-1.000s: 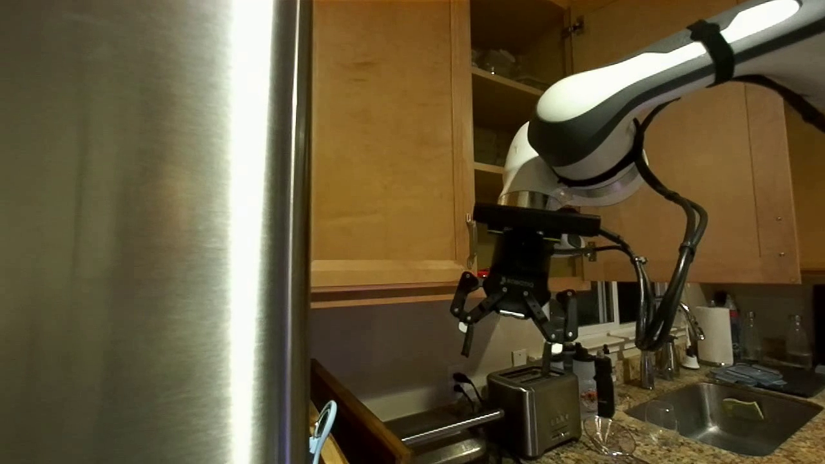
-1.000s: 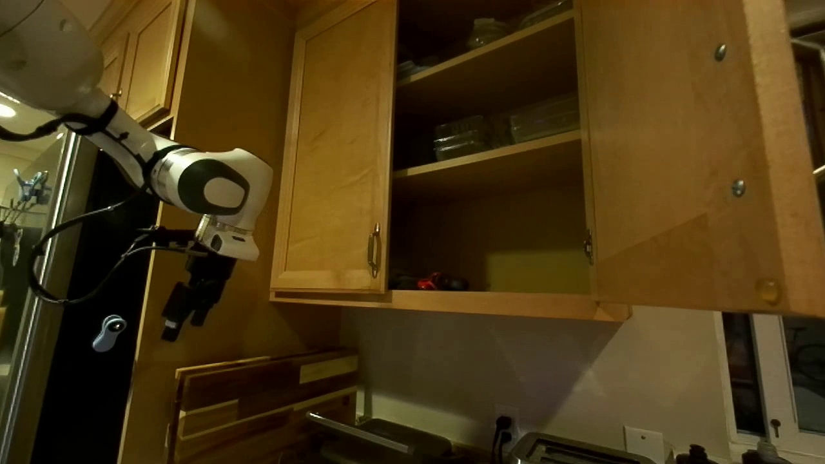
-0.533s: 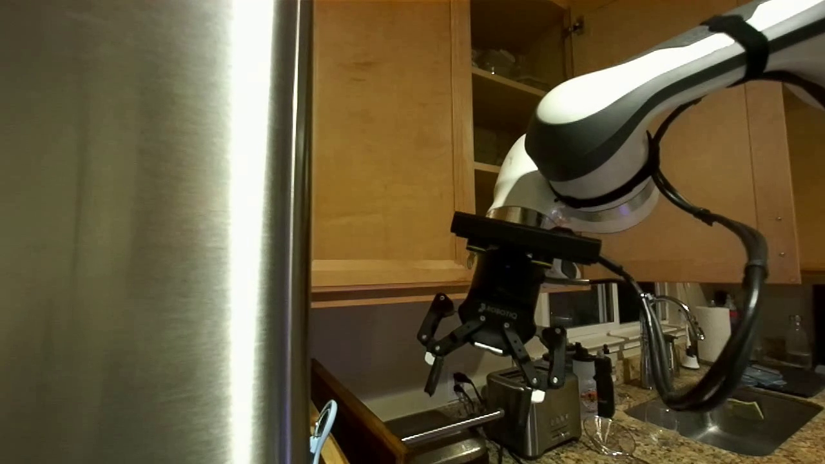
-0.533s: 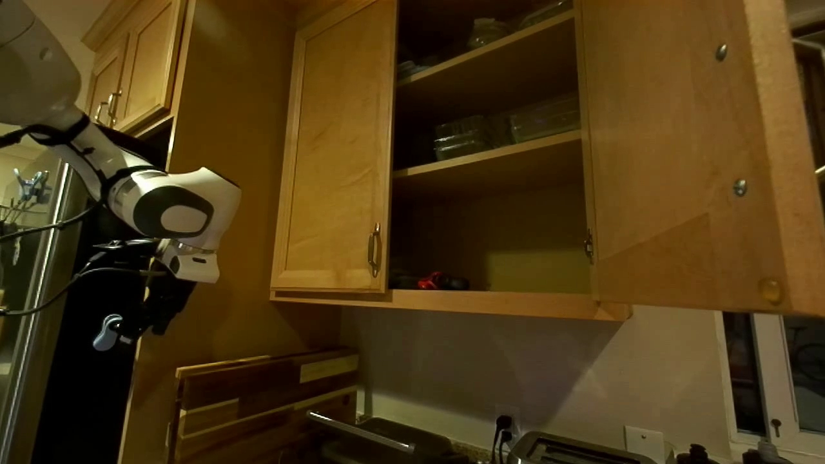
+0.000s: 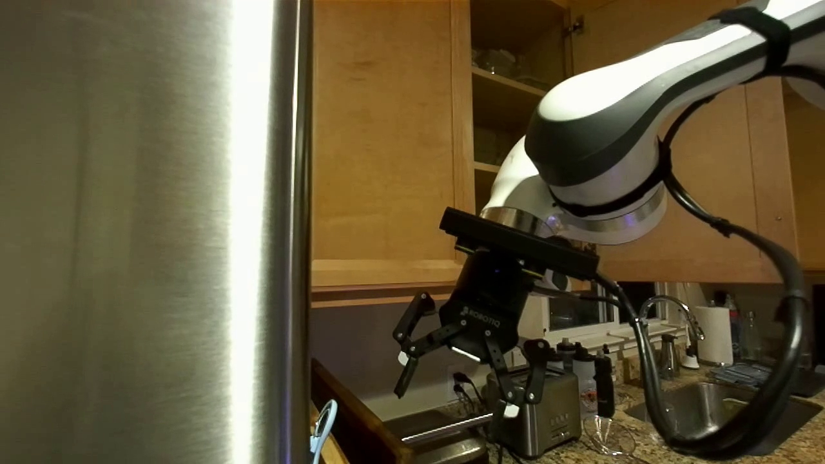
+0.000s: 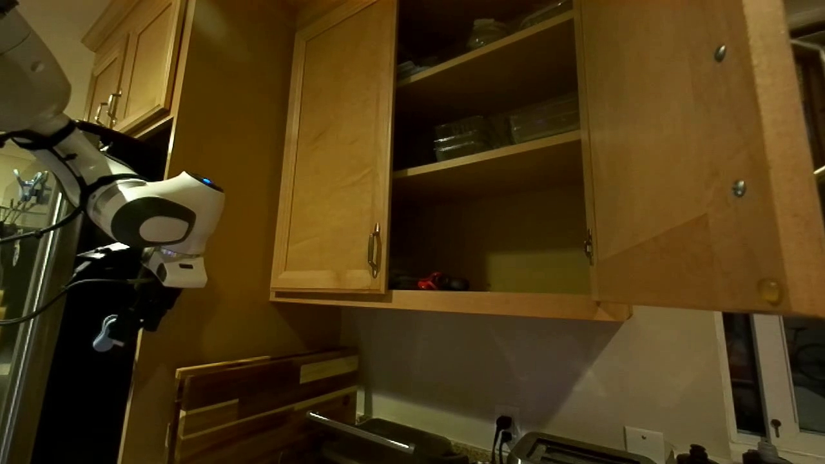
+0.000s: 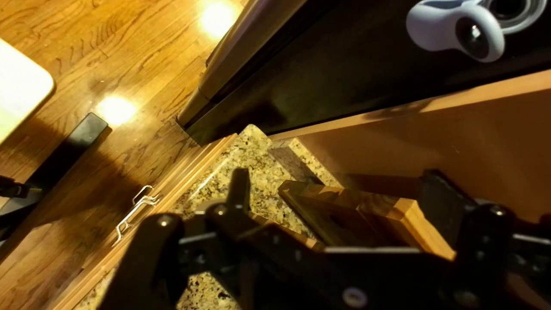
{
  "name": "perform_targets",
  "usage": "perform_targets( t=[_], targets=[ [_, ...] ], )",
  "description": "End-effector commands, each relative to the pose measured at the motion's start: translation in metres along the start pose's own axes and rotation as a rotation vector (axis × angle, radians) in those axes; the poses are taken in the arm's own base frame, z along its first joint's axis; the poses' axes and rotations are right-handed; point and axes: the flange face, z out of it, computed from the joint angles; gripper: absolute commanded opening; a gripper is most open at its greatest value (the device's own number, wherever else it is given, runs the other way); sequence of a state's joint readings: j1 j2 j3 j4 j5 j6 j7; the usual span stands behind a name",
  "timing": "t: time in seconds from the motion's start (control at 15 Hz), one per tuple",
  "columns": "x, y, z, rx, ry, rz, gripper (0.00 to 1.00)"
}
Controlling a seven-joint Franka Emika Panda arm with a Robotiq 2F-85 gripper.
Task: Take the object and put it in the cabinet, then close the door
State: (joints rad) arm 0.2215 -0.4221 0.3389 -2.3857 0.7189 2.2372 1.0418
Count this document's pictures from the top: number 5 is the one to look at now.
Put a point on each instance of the wooden wall cabinet carcass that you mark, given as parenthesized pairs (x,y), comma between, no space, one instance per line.
(506,103)

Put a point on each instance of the white paper towel roll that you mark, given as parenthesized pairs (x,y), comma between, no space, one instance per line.
(716,336)

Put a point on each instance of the clear glass dish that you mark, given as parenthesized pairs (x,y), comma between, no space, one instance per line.
(497,63)

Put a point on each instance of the white bottle black cap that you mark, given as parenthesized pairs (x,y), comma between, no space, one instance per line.
(584,378)

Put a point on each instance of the stainless steel refrigerator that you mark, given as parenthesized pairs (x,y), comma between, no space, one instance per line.
(129,232)

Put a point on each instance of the white framed window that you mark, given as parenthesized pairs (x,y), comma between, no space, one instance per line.
(584,313)

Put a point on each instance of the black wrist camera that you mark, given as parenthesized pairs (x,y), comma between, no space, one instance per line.
(516,240)

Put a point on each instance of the stainless steel sink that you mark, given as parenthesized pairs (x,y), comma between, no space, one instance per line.
(712,403)

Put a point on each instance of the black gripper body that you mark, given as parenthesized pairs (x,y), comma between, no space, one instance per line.
(490,300)

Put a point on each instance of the chrome kitchen faucet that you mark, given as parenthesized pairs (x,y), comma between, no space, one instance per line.
(680,305)

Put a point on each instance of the black immersion blender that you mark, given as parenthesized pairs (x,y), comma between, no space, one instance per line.
(605,383)

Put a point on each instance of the wooden corner wall cabinet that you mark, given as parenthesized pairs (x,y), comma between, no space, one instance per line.
(807,170)

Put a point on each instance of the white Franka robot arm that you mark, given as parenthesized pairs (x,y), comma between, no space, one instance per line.
(620,129)

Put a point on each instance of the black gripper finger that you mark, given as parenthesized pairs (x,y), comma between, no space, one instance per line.
(419,356)
(417,320)

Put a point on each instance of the wide wooden cabinet door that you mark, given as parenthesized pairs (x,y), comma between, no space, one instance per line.
(749,155)

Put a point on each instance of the small white soap dispenser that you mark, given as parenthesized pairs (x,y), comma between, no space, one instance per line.
(693,360)

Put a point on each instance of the stainless steel toaster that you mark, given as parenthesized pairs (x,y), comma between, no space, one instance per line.
(551,412)

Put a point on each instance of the clear glass cup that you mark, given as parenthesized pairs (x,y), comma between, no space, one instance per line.
(608,438)

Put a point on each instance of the dark dish drying mat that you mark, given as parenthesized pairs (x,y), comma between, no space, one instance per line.
(756,374)

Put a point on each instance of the large wooden cutting board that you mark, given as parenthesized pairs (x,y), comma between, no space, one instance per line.
(361,412)

